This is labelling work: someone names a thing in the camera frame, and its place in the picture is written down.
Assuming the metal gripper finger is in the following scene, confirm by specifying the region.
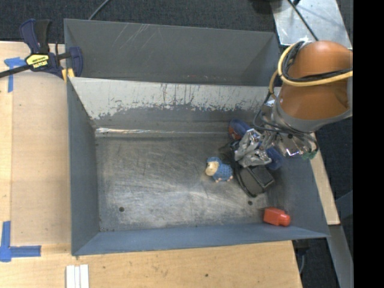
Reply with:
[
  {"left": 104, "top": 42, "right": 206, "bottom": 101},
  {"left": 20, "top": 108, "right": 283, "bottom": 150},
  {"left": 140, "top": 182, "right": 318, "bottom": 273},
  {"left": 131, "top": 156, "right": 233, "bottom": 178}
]
[
  {"left": 233, "top": 128, "right": 265, "bottom": 161},
  {"left": 236, "top": 149, "right": 272, "bottom": 169}
]

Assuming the blue and red toy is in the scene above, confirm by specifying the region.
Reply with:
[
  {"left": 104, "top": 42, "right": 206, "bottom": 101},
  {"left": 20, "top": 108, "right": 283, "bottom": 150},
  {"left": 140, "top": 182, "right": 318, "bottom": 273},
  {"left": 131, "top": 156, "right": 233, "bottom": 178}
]
[{"left": 227, "top": 118, "right": 284, "bottom": 172}]

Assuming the black box-shaped object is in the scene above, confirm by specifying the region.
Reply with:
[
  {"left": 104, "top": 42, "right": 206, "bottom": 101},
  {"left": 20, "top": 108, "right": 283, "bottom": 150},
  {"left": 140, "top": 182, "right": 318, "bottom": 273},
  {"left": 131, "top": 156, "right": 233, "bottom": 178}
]
[{"left": 230, "top": 141, "right": 275, "bottom": 198}]

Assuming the blue toy sheep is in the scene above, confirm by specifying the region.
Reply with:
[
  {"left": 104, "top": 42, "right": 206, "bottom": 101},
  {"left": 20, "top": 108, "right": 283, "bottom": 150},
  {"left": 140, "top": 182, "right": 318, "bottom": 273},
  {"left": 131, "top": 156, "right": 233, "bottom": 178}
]
[{"left": 205, "top": 157, "right": 234, "bottom": 184}]

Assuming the red plastic cap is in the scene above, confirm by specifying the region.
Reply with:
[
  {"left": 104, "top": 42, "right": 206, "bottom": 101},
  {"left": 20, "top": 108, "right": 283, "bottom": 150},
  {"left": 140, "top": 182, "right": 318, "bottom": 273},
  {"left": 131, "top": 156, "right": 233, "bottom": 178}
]
[{"left": 263, "top": 207, "right": 292, "bottom": 227}]

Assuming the grey metal bin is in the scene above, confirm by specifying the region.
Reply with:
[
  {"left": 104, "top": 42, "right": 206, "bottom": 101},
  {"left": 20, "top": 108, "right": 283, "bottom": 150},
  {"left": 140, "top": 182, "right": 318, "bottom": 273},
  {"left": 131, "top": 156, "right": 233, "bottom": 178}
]
[{"left": 63, "top": 18, "right": 332, "bottom": 257}]

